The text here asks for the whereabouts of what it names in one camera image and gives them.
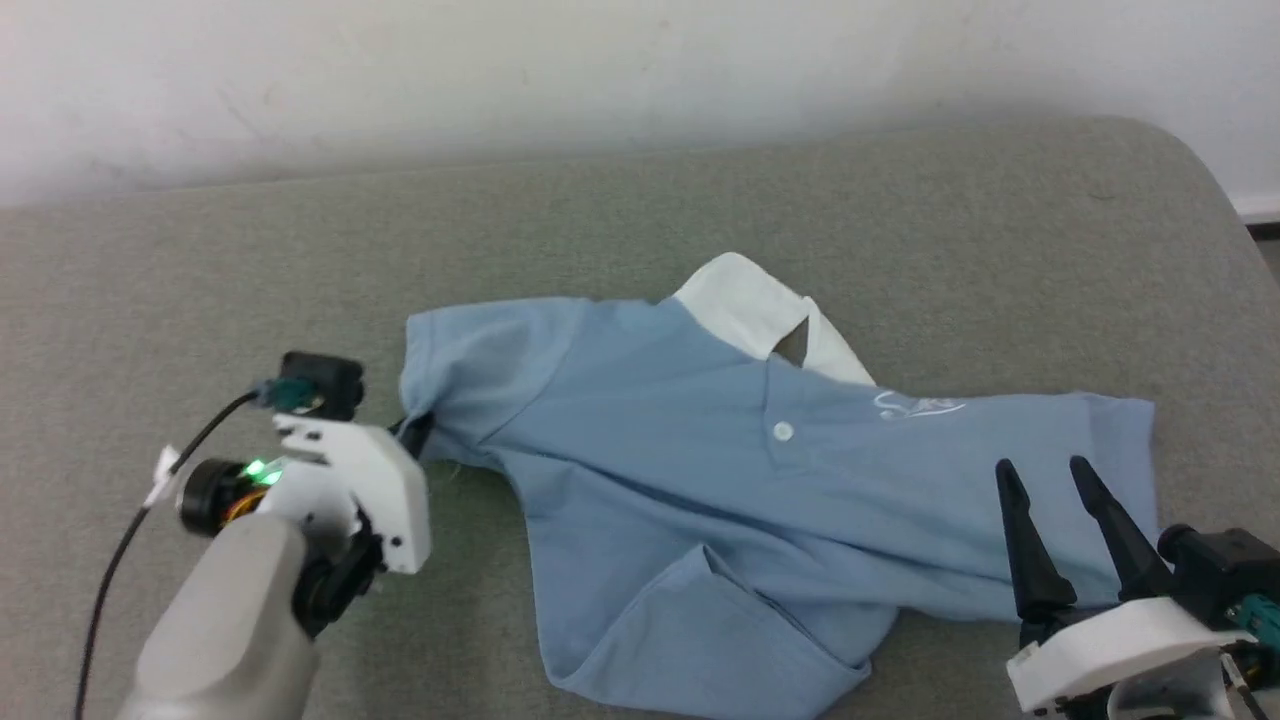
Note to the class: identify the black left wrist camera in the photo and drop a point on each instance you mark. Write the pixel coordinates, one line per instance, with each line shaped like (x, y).
(320, 385)

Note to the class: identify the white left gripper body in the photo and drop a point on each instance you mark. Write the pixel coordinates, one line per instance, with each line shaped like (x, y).
(385, 495)

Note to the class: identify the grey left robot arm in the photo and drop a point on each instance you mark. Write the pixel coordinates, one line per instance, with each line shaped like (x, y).
(230, 620)

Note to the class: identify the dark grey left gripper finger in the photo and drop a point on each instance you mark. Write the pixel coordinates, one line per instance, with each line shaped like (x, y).
(417, 433)

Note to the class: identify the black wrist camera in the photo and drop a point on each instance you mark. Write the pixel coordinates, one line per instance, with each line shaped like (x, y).
(1225, 570)
(320, 385)

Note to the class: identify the grey fabric sofa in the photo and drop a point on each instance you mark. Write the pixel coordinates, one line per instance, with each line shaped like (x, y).
(640, 220)

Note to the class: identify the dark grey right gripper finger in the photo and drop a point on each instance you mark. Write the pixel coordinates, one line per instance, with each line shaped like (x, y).
(1120, 545)
(1028, 560)

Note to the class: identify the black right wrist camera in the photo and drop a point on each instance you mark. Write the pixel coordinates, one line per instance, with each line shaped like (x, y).
(1225, 570)

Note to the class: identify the light blue polo shirt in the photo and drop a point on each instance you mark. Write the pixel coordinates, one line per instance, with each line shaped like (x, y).
(700, 480)

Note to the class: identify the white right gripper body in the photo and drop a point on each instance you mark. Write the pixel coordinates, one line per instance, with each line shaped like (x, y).
(1110, 650)

